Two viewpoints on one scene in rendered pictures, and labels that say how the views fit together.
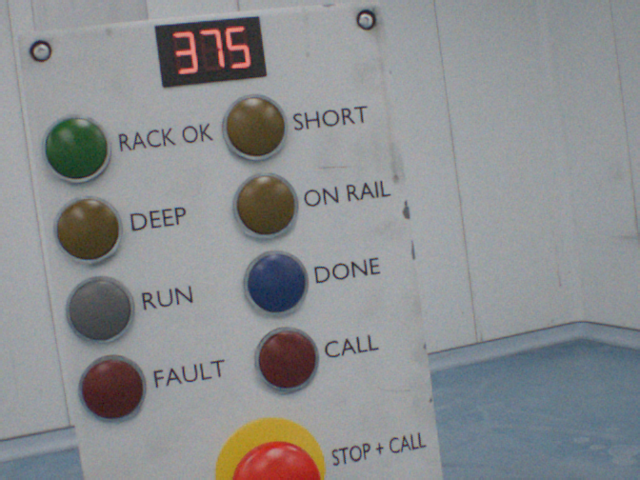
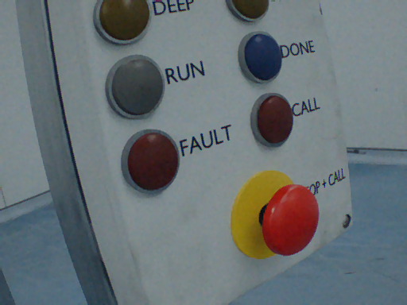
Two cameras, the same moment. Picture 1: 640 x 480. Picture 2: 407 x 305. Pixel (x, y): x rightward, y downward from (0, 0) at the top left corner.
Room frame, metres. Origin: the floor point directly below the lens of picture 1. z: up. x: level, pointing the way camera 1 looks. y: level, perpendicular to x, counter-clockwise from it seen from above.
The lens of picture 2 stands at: (0.11, 0.17, 1.05)
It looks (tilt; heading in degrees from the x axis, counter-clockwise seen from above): 13 degrees down; 336
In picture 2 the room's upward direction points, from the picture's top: 11 degrees counter-clockwise
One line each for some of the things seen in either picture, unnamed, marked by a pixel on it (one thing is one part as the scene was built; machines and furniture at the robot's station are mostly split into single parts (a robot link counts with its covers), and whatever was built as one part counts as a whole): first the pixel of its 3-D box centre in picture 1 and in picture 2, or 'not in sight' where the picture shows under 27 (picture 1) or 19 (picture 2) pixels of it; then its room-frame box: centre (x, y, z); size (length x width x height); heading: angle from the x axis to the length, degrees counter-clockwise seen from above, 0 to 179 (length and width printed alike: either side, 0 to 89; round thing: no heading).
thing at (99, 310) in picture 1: (100, 310); (137, 86); (0.33, 0.10, 1.03); 0.03 x 0.01 x 0.03; 101
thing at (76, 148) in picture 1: (76, 148); not in sight; (0.33, 0.10, 1.10); 0.03 x 0.01 x 0.03; 101
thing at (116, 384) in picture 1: (112, 389); (153, 161); (0.33, 0.10, 0.99); 0.03 x 0.01 x 0.03; 101
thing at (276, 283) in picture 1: (276, 283); (263, 56); (0.35, 0.02, 1.03); 0.03 x 0.01 x 0.03; 101
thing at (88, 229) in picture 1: (88, 230); (124, 13); (0.33, 0.10, 1.07); 0.03 x 0.01 x 0.03; 101
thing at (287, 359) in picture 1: (288, 359); (275, 119); (0.35, 0.02, 0.99); 0.03 x 0.01 x 0.03; 101
